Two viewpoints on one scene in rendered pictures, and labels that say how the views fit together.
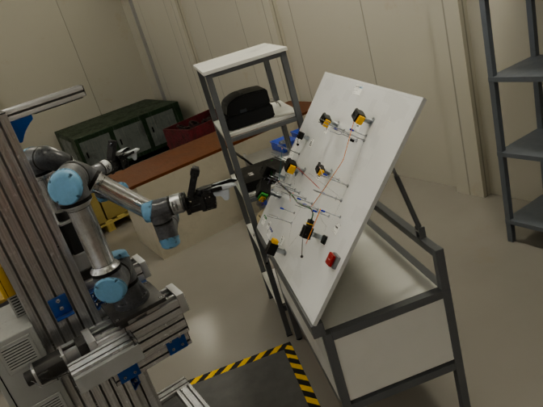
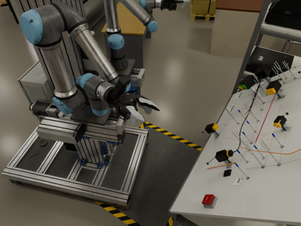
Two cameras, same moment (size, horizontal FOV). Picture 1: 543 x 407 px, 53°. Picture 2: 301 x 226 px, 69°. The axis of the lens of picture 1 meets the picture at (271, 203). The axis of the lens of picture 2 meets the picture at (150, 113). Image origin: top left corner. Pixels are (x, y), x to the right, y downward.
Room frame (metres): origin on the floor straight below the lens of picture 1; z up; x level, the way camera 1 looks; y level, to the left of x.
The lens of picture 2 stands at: (1.48, -0.23, 2.13)
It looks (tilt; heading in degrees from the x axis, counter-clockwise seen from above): 45 degrees down; 39
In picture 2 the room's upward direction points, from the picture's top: straight up
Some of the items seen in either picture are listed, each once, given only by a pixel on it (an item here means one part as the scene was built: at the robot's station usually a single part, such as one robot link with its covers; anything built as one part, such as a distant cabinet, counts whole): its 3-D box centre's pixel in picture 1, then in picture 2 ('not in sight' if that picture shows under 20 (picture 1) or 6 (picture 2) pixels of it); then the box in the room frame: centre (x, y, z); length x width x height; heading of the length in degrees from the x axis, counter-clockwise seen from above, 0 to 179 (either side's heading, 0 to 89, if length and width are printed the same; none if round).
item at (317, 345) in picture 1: (313, 334); not in sight; (2.22, -0.02, 0.60); 0.55 x 0.03 x 0.39; 7
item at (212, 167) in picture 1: (231, 172); (281, 29); (5.83, 0.34, 0.41); 2.43 x 0.78 x 0.83; 116
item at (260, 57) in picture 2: (262, 174); (268, 63); (3.38, 0.00, 1.09); 0.35 x 0.33 x 0.07; 7
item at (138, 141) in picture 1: (121, 136); not in sight; (10.17, 2.35, 0.38); 1.94 x 1.82 x 0.76; 116
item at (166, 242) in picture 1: (167, 231); (101, 100); (1.91, 0.41, 1.46); 0.11 x 0.08 x 0.11; 1
